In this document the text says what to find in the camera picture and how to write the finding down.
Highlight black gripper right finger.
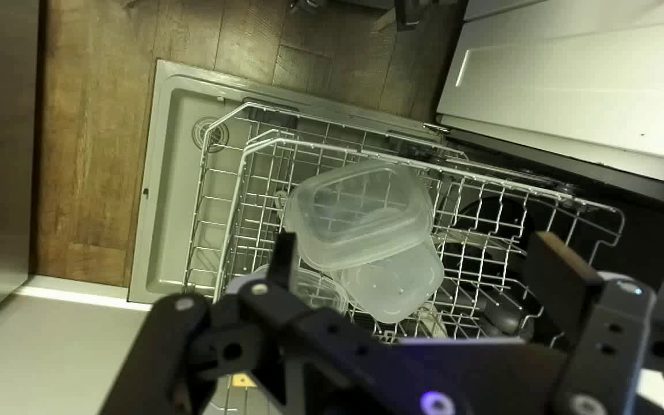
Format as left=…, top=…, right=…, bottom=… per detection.
left=524, top=230, right=603, bottom=361

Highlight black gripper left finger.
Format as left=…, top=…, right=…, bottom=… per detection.
left=268, top=234, right=294, bottom=288

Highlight open dishwasher door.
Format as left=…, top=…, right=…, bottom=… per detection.
left=128, top=60, right=457, bottom=303

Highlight clear plastic container upper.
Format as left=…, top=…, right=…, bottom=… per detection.
left=281, top=161, right=432, bottom=273

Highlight clear plastic container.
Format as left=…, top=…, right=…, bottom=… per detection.
left=336, top=242, right=445, bottom=326
left=281, top=161, right=432, bottom=273

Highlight clear plastic container lower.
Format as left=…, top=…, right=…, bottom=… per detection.
left=336, top=242, right=445, bottom=326

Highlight grey side door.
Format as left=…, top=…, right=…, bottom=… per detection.
left=438, top=0, right=664, bottom=180

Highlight white wire top dishrack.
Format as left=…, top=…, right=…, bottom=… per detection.
left=183, top=99, right=628, bottom=350

